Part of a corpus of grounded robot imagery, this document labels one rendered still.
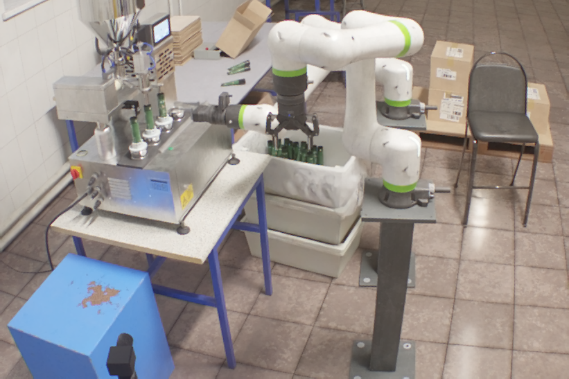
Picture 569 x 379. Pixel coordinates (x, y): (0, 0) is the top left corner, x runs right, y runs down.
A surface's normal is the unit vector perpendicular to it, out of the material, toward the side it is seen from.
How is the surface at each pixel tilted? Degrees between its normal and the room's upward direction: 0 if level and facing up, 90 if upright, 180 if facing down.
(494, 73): 77
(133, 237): 0
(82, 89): 90
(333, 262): 96
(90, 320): 0
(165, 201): 90
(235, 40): 90
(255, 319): 0
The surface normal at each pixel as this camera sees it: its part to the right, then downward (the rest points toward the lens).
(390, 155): -0.60, 0.40
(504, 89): -0.16, 0.29
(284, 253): -0.42, 0.56
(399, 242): -0.14, 0.50
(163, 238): -0.04, -0.87
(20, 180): 0.96, 0.11
